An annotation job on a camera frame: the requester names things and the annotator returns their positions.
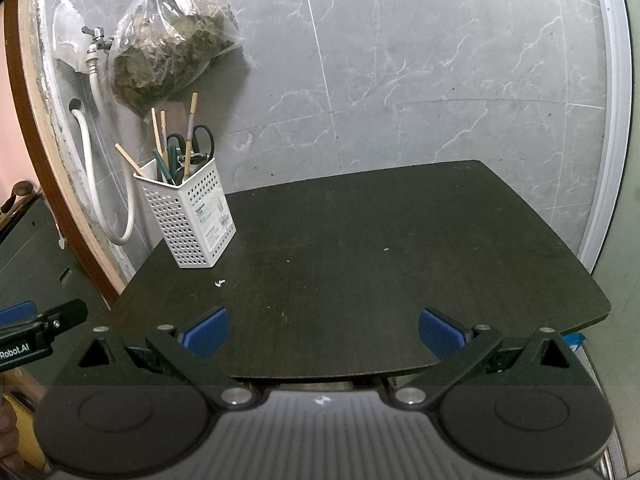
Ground plastic bag of dried leaves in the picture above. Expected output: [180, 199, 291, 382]
[107, 0, 245, 116]

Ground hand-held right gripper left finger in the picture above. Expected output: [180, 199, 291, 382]
[65, 308, 256, 408]

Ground small white hanging bag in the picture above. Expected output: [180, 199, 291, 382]
[51, 0, 91, 73]

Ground person's left hand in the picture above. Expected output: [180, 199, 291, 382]
[0, 395, 23, 471]

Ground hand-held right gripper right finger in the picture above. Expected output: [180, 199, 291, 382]
[387, 310, 583, 408]

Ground dark grey cabinet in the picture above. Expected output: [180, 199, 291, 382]
[0, 195, 113, 313]

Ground black handled scissors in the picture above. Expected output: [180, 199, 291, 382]
[166, 125, 216, 166]

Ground white perforated utensil basket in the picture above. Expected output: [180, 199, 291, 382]
[132, 156, 237, 269]

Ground white water hose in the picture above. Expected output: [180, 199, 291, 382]
[67, 50, 137, 247]

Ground brass handle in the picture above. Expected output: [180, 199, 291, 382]
[0, 182, 37, 217]

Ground white frame trim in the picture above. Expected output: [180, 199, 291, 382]
[580, 0, 631, 276]

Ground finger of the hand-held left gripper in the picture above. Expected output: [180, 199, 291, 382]
[0, 301, 37, 327]
[37, 299, 88, 333]

